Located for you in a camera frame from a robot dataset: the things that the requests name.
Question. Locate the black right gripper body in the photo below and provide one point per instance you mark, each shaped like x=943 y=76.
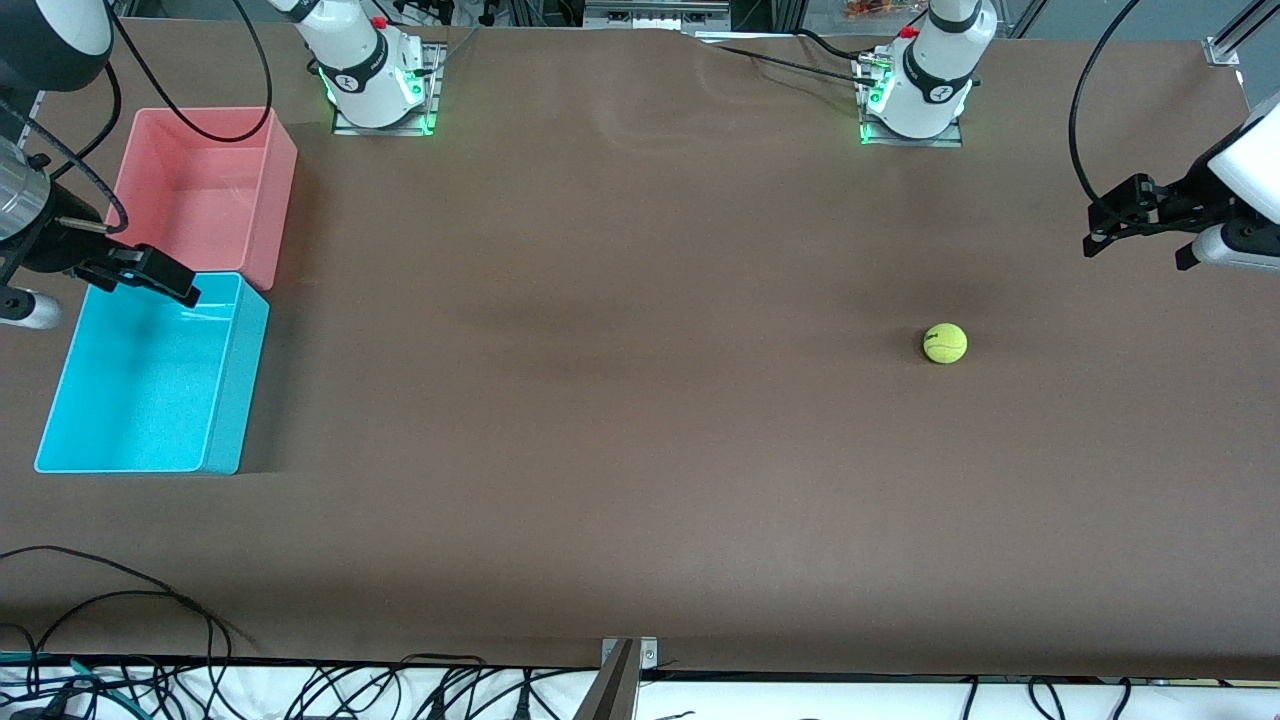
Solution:
x=52 y=246

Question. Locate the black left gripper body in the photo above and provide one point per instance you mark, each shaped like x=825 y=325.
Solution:
x=1192 y=203

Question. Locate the yellow-green tennis ball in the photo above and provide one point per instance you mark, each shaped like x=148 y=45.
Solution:
x=945 y=343

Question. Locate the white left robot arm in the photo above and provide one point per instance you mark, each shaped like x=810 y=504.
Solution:
x=920 y=115

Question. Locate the pink plastic bin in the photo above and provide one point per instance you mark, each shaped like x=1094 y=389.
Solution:
x=210 y=190

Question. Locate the blue plastic bin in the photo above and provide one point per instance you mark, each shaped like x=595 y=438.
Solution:
x=150 y=400

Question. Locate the orange patterned object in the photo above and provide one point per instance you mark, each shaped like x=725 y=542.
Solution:
x=870 y=8

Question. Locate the grey metal box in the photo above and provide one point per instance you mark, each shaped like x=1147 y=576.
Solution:
x=655 y=14

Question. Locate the dark grey metal bar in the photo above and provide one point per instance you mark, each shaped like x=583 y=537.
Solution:
x=610 y=695

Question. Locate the aluminium frame profile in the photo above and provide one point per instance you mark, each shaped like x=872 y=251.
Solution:
x=1222 y=50

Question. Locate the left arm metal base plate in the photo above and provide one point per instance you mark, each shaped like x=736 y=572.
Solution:
x=945 y=142

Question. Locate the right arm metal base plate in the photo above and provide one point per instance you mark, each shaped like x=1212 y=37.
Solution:
x=431 y=100

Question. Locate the aluminium frame post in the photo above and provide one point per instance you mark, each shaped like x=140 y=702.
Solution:
x=787 y=12

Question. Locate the silver metal bracket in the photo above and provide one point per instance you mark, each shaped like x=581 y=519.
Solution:
x=645 y=650

